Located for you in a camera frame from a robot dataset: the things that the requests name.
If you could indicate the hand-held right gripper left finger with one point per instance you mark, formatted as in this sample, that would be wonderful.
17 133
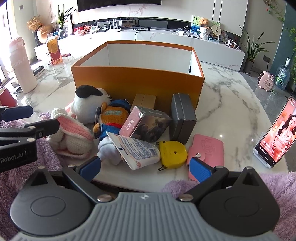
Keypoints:
89 167

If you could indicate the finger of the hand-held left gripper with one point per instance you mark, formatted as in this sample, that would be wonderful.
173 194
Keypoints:
18 113
44 129

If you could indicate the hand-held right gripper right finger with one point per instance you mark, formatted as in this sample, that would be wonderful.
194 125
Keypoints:
200 169

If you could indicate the pink card wallet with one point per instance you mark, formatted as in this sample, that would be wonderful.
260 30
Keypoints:
208 146

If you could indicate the yellow tape measure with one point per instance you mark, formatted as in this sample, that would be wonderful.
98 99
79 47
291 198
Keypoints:
173 155

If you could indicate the white lotion tube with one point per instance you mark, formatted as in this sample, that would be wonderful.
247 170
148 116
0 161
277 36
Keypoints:
136 150

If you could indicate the orange cardboard box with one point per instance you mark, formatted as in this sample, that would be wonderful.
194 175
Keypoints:
138 81

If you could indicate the red cup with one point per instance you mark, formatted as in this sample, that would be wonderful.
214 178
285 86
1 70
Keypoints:
7 97

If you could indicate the crocheted pink white bunny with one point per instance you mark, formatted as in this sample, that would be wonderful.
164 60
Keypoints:
71 136

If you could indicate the white pink water bottle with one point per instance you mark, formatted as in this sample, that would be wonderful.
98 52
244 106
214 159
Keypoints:
23 69

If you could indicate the black keyboard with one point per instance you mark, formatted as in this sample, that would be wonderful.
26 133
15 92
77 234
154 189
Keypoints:
38 70

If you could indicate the white plush dog black ear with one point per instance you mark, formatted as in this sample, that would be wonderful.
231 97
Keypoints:
87 104

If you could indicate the grey hard case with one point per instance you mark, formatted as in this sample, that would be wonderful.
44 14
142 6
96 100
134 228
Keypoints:
182 118

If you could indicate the blue orange plush toy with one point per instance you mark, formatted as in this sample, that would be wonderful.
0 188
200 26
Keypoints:
115 115

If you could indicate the white phone stand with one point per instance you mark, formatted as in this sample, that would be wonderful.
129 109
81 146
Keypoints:
263 160

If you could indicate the pink and dark printed box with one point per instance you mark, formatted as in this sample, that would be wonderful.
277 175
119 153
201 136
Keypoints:
148 122

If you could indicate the dark red box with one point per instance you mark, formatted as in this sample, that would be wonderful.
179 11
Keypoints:
65 55

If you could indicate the purple fluffy cloth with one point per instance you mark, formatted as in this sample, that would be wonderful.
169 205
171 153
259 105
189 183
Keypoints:
282 185

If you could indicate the orange round vase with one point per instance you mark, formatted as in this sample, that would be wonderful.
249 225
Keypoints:
45 34

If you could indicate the tan cardboard box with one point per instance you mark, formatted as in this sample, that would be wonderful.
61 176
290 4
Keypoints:
144 100

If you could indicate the smartphone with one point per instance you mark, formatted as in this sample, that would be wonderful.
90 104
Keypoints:
279 132

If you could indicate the dried yellow flowers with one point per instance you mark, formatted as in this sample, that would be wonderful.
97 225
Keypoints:
34 23

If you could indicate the potted plant in glass vase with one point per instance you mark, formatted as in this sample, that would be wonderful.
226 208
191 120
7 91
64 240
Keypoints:
62 25

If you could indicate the red gift box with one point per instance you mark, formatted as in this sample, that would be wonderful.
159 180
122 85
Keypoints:
79 30

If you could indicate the pink space heater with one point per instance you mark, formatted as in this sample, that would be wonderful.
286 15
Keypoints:
266 80

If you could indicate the white desk clock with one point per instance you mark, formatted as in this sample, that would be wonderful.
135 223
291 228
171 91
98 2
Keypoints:
94 28

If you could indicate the white router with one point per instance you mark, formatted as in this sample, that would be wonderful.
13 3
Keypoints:
113 27

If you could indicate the clear water jug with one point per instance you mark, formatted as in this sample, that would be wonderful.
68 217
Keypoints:
282 76

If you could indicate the tall potted floor plant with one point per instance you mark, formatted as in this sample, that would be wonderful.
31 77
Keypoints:
251 53

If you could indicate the cow figurines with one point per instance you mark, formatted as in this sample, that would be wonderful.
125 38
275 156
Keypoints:
233 44

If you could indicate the white marble tv cabinet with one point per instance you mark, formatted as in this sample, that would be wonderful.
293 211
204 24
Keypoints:
166 41

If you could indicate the decorative plate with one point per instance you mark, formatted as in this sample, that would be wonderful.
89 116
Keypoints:
224 37

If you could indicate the round paper fan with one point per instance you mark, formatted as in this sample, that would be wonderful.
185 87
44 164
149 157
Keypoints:
215 30

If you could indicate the green blue painting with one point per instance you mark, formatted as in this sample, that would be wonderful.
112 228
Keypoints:
195 25

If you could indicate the brown teddy bear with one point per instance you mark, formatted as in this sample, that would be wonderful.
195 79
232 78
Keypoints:
204 22

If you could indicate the hanging green plant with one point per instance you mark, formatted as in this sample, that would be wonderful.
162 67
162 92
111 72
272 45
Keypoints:
277 11

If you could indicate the wall television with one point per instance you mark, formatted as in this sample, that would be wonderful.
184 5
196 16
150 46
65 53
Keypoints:
118 4

